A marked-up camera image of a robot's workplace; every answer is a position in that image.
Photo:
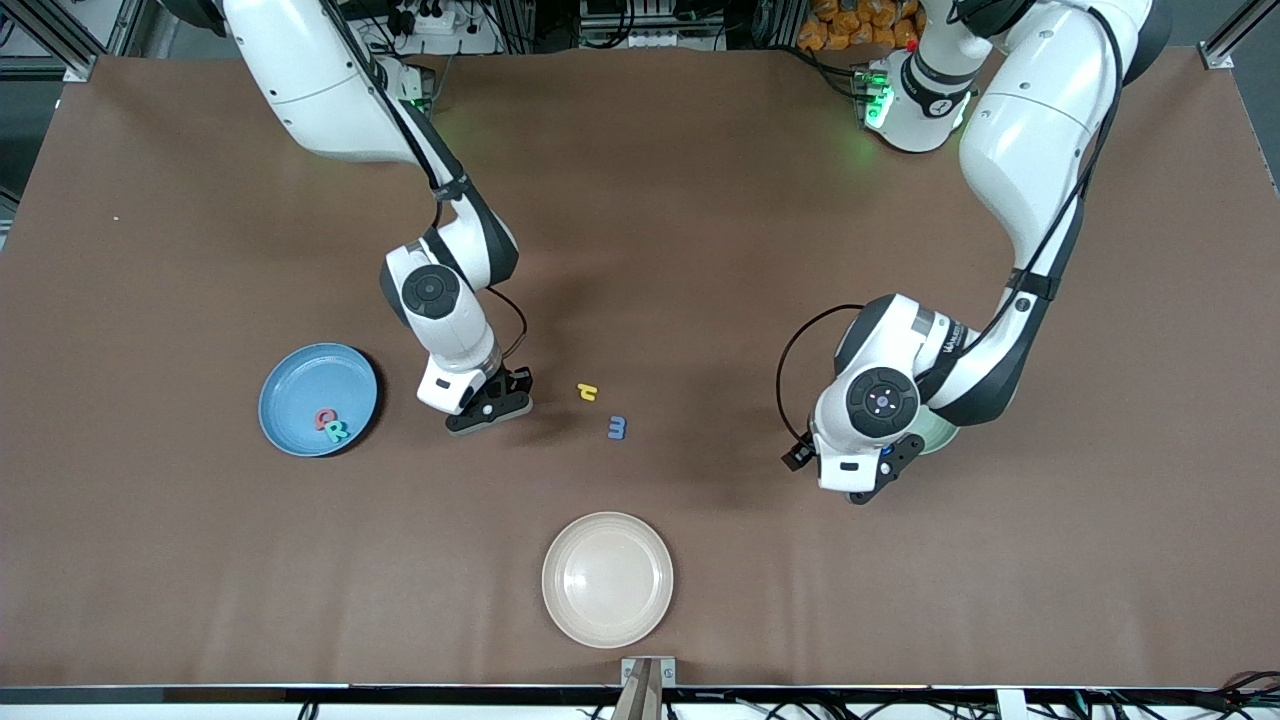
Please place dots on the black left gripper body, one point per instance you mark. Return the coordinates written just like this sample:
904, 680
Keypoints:
798, 457

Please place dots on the blue foam letter m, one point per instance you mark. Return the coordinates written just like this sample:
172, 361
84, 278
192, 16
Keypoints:
623, 428

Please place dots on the teal foam letter R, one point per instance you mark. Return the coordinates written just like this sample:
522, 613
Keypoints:
338, 433

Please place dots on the red foam letter Q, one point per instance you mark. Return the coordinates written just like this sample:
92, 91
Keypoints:
319, 418

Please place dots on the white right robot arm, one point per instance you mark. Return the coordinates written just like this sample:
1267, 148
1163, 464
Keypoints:
310, 80

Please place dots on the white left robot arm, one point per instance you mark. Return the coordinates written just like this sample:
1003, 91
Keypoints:
1030, 130

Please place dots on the green plate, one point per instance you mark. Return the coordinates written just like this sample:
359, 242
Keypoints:
940, 438

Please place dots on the blue plate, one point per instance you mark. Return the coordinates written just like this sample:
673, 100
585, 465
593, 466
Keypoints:
300, 385

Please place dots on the beige plate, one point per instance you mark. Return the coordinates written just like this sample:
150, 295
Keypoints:
608, 580

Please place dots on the yellow foam letter n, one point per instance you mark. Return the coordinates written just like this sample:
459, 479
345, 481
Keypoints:
585, 390

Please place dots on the brown table cover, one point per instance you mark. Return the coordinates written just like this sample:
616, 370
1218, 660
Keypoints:
1100, 550

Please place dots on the long white power strip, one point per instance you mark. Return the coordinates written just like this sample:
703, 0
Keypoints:
650, 40

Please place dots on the white power strip with plugs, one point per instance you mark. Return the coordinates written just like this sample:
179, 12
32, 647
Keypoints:
445, 22

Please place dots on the orange snack bag pile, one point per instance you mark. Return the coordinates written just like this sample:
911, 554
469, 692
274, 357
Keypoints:
850, 25

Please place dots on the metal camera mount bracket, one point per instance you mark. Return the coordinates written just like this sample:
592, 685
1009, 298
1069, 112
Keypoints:
648, 672

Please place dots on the aluminium frame strut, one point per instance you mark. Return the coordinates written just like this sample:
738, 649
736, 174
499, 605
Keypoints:
778, 20
520, 20

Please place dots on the aluminium frame post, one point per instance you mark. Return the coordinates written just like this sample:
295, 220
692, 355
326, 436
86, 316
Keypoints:
1225, 50
75, 60

